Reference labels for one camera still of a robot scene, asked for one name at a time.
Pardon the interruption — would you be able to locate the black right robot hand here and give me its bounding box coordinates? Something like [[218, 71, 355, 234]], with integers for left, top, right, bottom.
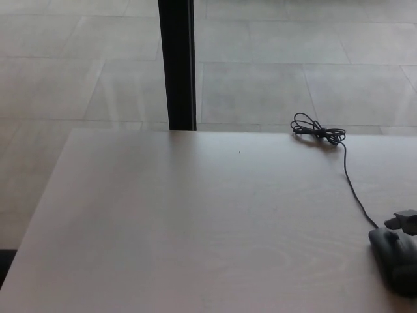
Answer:
[[384, 209, 417, 237]]

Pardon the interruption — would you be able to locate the black computer mouse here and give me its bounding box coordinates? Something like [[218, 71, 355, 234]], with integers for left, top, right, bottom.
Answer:
[[368, 227, 417, 297]]

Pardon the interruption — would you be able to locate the black mouse cable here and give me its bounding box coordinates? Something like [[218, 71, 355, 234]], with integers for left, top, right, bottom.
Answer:
[[290, 112, 380, 229]]

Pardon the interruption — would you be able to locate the black vertical window frame post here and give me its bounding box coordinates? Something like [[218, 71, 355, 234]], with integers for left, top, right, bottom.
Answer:
[[157, 0, 197, 132]]

